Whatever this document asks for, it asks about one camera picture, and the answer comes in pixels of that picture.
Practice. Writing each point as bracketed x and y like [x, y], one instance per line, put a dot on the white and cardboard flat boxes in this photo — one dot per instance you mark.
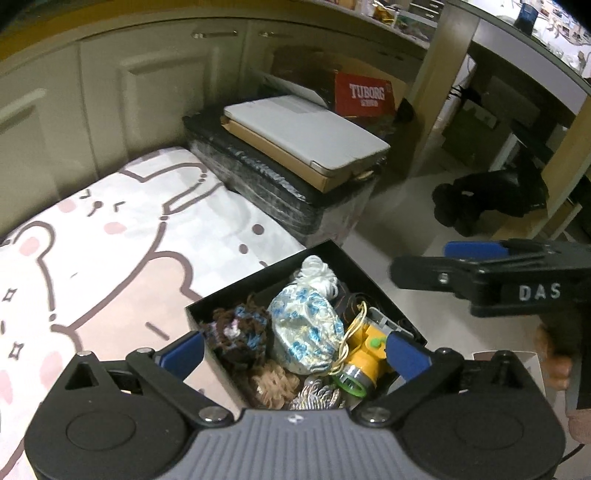
[300, 129]

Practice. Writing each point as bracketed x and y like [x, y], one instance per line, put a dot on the silver braided ornament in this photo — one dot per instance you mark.
[318, 394]

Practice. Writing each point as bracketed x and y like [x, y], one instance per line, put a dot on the beige wooden desk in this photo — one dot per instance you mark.
[438, 83]

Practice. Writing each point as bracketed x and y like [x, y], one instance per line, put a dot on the multicolour knitted scrunchie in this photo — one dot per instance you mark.
[240, 332]

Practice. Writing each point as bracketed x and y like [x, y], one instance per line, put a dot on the brown woven ornament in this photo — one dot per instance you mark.
[272, 383]

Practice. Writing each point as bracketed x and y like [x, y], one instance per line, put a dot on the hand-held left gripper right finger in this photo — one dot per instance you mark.
[406, 355]

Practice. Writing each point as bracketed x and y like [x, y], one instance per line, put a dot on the cream base cabinet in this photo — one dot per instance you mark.
[92, 101]

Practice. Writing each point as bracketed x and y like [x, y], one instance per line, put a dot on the black plush slipper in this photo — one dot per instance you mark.
[466, 203]

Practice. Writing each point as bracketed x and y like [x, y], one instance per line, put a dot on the black bag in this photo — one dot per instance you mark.
[405, 110]

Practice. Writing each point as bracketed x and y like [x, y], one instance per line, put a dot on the bear printed blanket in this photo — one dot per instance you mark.
[115, 221]

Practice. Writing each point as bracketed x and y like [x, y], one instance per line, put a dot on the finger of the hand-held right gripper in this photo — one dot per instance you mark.
[429, 277]
[475, 250]

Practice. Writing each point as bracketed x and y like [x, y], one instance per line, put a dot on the small brown carton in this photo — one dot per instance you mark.
[461, 141]

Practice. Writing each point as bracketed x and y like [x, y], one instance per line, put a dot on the red beer carton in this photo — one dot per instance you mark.
[364, 97]

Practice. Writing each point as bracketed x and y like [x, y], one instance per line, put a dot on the black cardboard box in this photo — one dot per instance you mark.
[355, 272]

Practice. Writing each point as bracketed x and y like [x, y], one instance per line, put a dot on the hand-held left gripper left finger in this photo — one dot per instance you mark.
[184, 355]

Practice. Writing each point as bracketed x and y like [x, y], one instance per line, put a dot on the open brown cardboard box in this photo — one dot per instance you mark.
[304, 64]

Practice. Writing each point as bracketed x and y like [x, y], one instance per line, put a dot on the person's right hand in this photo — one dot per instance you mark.
[547, 339]

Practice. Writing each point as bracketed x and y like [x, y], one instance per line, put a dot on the blue cup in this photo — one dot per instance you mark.
[526, 14]

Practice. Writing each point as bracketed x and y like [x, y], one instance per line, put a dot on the black wrapped bottle crate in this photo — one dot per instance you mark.
[258, 184]

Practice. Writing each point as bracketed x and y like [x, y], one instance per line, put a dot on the white knotted ornament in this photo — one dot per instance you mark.
[314, 272]

